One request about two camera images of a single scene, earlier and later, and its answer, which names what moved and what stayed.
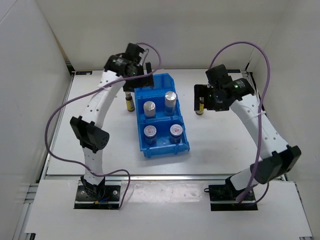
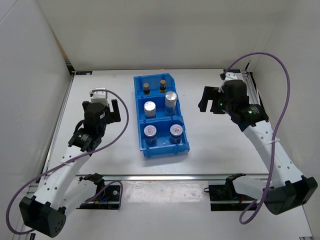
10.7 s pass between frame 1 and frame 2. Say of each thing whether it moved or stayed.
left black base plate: stayed
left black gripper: moved
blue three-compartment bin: stayed
